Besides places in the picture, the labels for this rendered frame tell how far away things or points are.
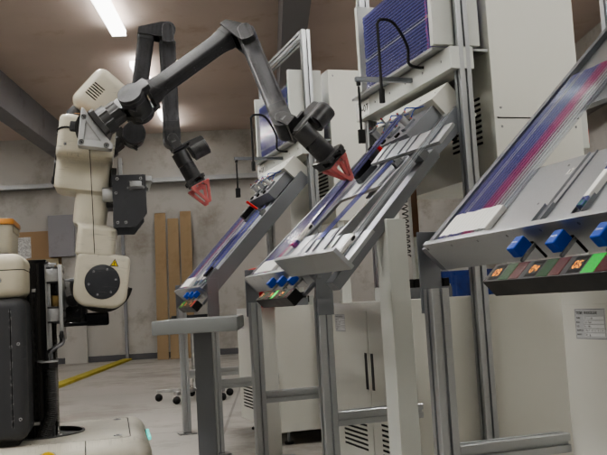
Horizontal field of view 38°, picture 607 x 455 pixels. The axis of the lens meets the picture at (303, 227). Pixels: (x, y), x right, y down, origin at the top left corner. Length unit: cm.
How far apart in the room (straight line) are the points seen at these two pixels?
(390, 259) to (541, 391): 79
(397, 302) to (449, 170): 90
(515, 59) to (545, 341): 89
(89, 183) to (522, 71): 140
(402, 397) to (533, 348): 65
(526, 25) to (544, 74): 17
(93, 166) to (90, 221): 17
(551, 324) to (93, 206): 146
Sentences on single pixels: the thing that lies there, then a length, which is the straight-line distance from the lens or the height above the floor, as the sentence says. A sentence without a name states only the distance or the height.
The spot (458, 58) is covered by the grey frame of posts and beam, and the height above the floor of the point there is 134.
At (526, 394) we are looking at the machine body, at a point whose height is 31.
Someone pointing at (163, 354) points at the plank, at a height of 7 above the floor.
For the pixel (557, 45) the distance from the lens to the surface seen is 303.
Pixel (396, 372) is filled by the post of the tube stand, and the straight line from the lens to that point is 230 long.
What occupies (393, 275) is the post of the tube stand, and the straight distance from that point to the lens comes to 229.
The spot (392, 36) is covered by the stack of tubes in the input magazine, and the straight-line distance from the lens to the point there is 309.
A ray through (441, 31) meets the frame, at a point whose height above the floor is 143.
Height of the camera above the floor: 62
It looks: 5 degrees up
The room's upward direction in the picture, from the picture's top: 3 degrees counter-clockwise
